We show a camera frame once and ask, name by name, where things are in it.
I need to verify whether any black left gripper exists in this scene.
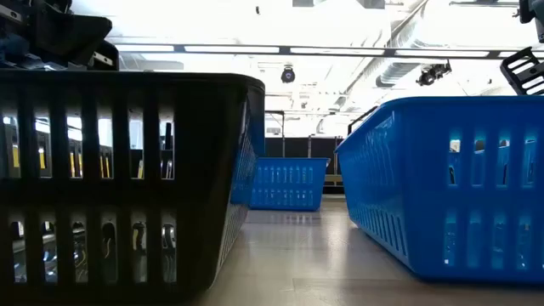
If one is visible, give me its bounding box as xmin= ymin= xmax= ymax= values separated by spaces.
xmin=0 ymin=0 xmax=120 ymax=71

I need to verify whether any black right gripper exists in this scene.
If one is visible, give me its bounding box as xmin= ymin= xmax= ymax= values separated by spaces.
xmin=518 ymin=0 xmax=544 ymax=43

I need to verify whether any black slotted plastic basket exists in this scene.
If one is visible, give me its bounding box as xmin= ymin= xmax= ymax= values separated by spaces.
xmin=0 ymin=70 xmax=267 ymax=305
xmin=500 ymin=46 xmax=544 ymax=97

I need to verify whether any black camera on mount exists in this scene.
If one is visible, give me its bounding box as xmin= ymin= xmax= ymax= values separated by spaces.
xmin=416 ymin=61 xmax=452 ymax=88

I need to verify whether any silver ventilation duct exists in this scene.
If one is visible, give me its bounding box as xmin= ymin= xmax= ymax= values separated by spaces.
xmin=376 ymin=0 xmax=451 ymax=88

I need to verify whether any black round overhead camera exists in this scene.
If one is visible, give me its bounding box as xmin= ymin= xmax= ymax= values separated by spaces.
xmin=280 ymin=65 xmax=297 ymax=85

